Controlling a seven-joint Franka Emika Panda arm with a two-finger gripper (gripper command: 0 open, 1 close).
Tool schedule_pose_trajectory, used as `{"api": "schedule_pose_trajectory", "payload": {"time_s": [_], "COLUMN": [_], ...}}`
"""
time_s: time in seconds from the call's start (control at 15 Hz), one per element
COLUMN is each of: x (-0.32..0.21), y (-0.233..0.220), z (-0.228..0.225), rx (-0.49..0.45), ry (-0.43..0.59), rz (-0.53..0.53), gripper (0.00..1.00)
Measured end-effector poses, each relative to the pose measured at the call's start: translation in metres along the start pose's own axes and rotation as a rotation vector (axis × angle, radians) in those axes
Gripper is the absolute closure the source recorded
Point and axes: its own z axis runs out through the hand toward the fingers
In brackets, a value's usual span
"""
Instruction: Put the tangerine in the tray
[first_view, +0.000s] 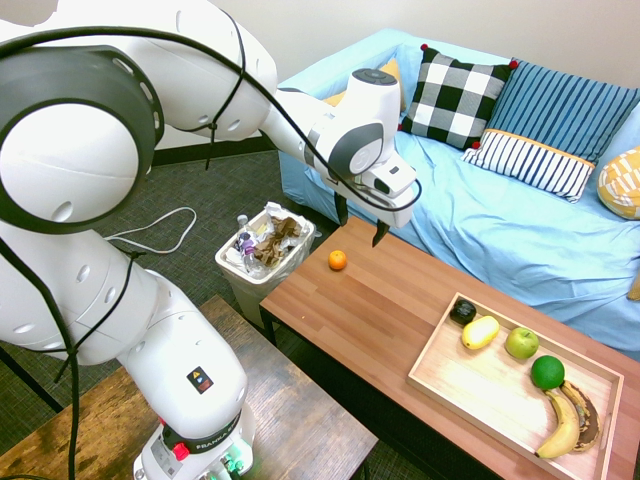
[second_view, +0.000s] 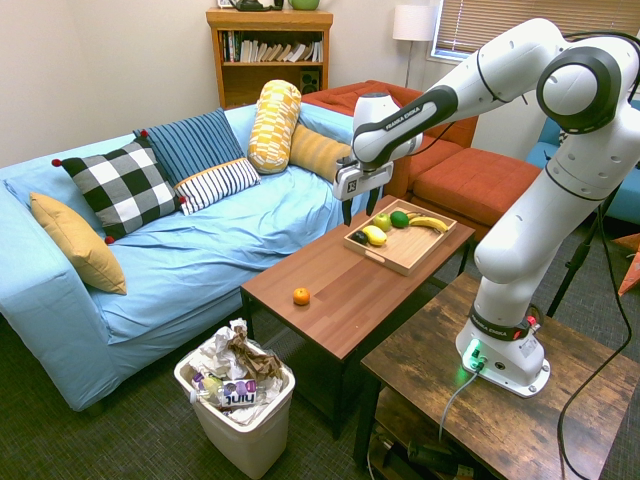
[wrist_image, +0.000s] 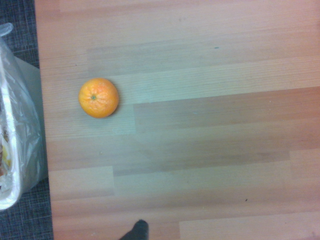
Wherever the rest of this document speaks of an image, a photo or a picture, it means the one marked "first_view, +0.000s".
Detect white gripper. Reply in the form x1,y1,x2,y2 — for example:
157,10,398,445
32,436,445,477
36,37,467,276
331,172,418,249

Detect light wooden tray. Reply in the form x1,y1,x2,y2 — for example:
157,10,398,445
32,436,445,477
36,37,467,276
405,291,626,480

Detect crumpled brown paper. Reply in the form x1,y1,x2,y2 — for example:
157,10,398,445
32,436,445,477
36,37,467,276
253,215,304,265

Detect crumpled white paper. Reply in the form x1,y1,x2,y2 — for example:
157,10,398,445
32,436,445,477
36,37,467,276
262,201,301,222

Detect reddish wooden coffee table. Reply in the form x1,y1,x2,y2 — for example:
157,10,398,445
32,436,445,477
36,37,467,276
258,215,640,480

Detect clear plastic water bottle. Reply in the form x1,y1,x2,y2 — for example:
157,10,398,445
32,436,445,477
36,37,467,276
234,214,259,276

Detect beige trash bin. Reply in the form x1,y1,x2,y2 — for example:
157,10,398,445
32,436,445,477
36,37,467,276
214,202,317,329

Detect black avocado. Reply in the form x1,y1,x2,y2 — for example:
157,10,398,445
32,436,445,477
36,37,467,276
448,299,478,326

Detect light blue covered sofa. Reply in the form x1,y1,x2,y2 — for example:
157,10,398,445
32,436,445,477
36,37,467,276
277,27,640,361

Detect mustard yellow pillow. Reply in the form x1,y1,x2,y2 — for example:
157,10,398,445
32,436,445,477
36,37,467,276
322,58,406,109

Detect black white checkered pillow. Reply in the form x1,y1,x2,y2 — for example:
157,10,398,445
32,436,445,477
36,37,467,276
399,43,519,151

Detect yellow lemon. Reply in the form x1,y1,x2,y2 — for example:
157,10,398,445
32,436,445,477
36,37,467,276
460,314,501,350

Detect navy white striped pillow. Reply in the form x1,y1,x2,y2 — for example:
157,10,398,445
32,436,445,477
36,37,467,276
460,128,596,204

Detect green apple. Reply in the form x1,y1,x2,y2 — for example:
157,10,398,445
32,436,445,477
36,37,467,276
504,326,541,360

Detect dark rustic wooden table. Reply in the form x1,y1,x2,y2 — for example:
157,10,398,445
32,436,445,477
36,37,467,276
0,293,380,480

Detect blue striped pillow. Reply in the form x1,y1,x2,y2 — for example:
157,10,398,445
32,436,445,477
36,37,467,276
487,59,640,164

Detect dark green lime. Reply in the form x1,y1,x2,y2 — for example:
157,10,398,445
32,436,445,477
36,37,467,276
529,354,566,391

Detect yellow white patterned pillow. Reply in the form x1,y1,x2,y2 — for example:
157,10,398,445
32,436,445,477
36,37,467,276
597,146,640,221

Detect yellow banana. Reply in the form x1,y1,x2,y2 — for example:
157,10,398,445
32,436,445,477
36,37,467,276
534,388,581,460

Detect brown overripe banana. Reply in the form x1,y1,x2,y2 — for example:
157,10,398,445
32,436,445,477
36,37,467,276
559,379,602,454

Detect black floor strip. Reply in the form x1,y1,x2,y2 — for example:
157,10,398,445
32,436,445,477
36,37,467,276
0,344,65,412

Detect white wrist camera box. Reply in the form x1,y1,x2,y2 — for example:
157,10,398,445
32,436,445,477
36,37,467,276
360,153,418,200

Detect white power cable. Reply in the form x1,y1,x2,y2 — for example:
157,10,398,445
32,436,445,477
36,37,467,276
103,206,198,257

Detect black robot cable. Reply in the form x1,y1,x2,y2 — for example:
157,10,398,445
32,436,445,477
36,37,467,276
0,24,424,480

